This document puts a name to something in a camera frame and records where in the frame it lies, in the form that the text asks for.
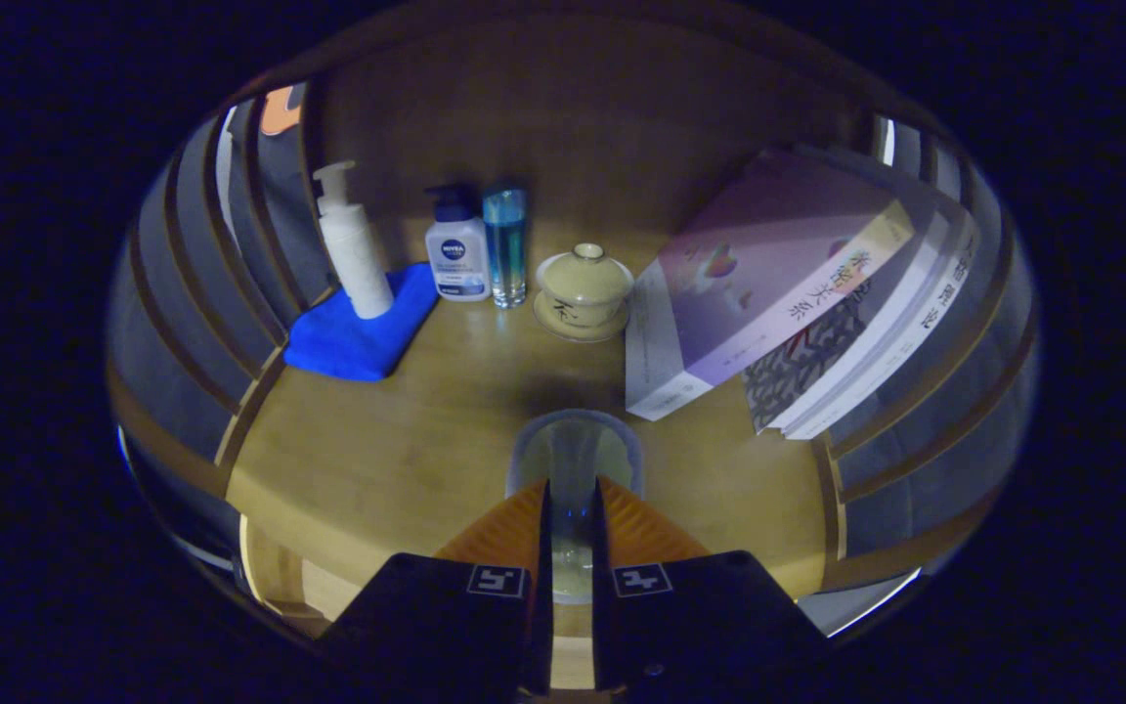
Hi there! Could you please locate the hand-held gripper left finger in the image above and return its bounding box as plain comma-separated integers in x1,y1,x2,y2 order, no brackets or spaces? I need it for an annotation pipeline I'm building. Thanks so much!
319,476,554,697

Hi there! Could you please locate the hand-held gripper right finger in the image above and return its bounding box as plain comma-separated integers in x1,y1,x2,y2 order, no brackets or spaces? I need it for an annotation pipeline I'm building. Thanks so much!
590,476,833,697

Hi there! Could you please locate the pale green scrub brush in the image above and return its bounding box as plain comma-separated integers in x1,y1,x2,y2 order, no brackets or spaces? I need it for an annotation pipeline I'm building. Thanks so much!
506,409,645,602

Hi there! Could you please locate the wooden countertop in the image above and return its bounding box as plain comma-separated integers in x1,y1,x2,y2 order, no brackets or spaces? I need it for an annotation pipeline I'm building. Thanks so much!
224,230,849,602

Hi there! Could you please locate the wooden cabinet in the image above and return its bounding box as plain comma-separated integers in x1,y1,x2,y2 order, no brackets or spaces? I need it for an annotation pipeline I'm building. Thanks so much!
108,10,1038,637

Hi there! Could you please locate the patterned cover book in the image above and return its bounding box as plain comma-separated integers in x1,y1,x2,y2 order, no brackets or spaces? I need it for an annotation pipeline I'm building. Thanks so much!
741,186,960,436

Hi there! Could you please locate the lidded beige tea cup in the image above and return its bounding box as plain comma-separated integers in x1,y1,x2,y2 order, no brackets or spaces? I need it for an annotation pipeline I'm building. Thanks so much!
534,242,636,343

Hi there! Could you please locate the blue folded cloth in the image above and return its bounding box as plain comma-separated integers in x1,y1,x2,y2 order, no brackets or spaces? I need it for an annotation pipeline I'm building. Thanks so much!
283,261,440,382

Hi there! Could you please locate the white lotion bottle blue cap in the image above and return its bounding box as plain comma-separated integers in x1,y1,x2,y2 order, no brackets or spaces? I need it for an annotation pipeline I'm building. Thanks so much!
424,183,492,302

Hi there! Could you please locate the teal slim bottle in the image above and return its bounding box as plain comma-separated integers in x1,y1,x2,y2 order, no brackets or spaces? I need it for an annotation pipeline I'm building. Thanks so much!
482,186,529,310

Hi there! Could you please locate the purple book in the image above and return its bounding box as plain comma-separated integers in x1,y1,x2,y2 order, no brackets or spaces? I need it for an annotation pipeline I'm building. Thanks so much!
625,149,916,422

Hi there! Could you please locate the white pump bottle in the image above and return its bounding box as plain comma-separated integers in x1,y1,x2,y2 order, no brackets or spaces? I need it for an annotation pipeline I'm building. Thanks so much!
313,160,395,320

